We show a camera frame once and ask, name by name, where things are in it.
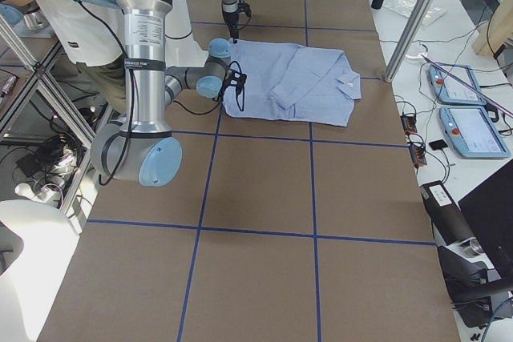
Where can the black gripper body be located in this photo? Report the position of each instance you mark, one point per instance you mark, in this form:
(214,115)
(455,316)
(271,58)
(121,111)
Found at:
(232,22)
(225,85)

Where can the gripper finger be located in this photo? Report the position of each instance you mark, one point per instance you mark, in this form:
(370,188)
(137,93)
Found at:
(234,33)

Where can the light blue striped shirt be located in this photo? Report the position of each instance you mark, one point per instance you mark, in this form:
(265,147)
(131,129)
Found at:
(287,81)

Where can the standing person white shirt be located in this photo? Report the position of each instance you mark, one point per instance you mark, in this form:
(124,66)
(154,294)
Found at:
(88,35)

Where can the upper blue teach pendant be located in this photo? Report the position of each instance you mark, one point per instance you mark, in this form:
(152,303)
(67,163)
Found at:
(451,92)

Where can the blue teach pendant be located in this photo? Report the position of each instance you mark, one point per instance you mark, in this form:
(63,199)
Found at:
(451,92)
(472,133)

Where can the lower blue teach pendant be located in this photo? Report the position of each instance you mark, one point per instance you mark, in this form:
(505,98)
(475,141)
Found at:
(472,133)

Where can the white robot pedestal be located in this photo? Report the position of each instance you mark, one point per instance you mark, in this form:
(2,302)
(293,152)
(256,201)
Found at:
(181,48)

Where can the aluminium frame post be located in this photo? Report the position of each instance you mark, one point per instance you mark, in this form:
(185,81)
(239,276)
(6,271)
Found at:
(411,28)

